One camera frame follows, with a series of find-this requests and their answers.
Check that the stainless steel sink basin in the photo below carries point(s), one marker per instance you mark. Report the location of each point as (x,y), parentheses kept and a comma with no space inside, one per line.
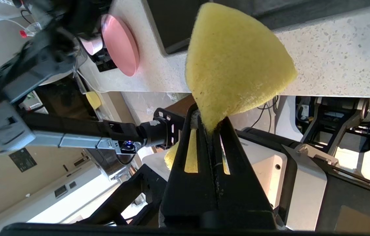
(175,23)

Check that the white black robot chassis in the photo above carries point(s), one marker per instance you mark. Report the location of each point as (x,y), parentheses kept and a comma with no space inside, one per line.
(303,183)

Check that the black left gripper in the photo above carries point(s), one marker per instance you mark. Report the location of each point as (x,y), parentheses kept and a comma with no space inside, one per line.
(80,16)

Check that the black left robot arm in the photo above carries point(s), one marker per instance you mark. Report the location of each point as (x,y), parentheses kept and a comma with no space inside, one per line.
(73,129)

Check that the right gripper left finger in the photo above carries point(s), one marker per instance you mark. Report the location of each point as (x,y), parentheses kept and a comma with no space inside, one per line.
(188,196)

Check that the yellow fish-shaped sponge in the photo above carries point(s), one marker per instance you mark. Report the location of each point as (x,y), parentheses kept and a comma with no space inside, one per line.
(237,59)

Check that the large salmon pink plate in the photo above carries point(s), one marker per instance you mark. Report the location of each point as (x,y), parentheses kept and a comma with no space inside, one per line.
(121,46)

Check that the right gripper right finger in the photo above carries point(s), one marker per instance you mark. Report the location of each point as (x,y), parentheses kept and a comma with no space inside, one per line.
(244,200)

